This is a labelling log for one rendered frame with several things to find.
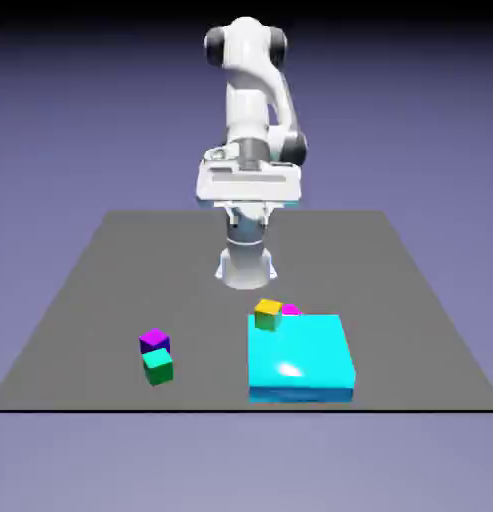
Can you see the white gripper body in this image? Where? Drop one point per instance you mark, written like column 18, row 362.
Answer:
column 248, row 184

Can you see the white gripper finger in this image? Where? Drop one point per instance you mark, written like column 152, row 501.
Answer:
column 264, row 218
column 232, row 216

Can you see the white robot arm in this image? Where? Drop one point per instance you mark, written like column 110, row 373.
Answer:
column 246, row 100

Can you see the small magenta cube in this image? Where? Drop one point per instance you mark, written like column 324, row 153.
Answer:
column 290, row 309

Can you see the small yellow cube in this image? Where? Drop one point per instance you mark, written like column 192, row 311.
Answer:
column 267, row 315

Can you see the small purple cube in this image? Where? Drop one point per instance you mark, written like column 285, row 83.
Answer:
column 154, row 340

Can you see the small green cube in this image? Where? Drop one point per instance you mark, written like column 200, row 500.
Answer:
column 158, row 367

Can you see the large cyan box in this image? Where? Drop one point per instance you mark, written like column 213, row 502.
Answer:
column 300, row 356

